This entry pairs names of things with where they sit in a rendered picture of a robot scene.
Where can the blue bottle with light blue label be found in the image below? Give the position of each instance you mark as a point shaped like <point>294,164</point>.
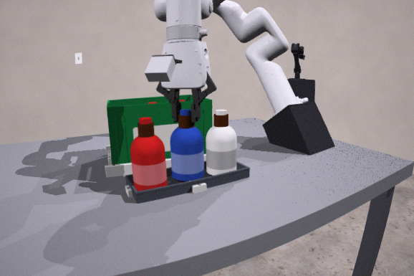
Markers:
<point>186,150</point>

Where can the white bottle with grey label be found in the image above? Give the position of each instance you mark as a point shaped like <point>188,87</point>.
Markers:
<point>221,145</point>

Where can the green crate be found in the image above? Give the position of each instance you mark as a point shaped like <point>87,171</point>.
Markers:
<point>123,118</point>

